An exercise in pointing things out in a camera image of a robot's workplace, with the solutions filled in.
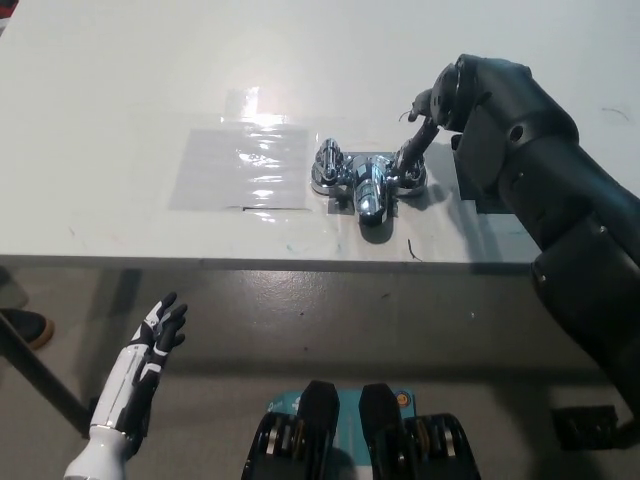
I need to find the black shoe tan sole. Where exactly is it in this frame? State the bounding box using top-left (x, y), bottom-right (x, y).
top-left (0, 308), bottom-right (57, 352)

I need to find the grey trouser leg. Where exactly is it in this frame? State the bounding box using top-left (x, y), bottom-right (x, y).
top-left (0, 266), bottom-right (30, 310)

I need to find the chrome two-handle faucet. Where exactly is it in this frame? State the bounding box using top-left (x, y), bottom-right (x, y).
top-left (309, 137), bottom-right (429, 227)

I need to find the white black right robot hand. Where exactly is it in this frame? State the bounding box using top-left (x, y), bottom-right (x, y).
top-left (397, 89), bottom-right (444, 174)

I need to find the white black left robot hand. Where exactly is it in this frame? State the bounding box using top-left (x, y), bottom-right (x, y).
top-left (88, 292), bottom-right (189, 442)

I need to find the black diagonal table leg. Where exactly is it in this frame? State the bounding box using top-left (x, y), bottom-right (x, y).
top-left (0, 317), bottom-right (94, 440)

